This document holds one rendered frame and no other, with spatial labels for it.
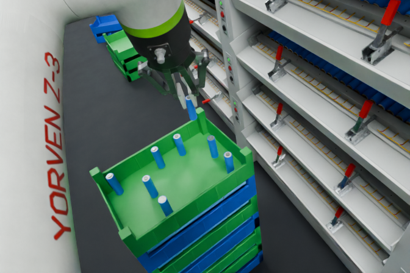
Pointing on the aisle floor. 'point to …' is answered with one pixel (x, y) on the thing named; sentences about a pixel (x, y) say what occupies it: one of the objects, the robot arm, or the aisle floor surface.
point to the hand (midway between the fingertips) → (187, 95)
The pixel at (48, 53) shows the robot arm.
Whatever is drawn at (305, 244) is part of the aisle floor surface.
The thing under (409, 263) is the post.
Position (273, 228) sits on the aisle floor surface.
